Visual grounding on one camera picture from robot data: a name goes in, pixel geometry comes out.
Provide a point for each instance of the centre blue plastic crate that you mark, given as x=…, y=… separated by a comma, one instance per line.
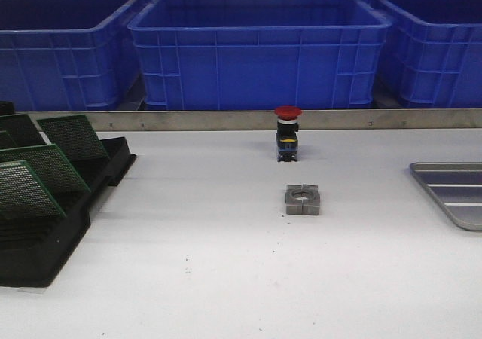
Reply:
x=258, y=54

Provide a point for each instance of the red emergency stop button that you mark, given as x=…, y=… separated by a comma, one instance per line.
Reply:
x=286, y=134

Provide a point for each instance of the right blue plastic crate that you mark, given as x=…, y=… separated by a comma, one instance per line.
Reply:
x=432, y=54

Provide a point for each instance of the black slotted board rack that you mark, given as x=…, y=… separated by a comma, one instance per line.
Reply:
x=34, y=250

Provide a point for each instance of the grey metal clamp block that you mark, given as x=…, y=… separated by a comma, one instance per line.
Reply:
x=302, y=200

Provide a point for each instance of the blue plastic crate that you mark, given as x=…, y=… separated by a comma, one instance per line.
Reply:
x=67, y=55
x=432, y=54
x=258, y=54

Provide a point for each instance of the left blue plastic crate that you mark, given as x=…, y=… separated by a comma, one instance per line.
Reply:
x=67, y=55

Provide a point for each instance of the silver metal tray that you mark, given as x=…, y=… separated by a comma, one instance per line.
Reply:
x=455, y=187

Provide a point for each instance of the small leftmost circuit board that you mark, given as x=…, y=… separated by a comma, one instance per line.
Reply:
x=6, y=141

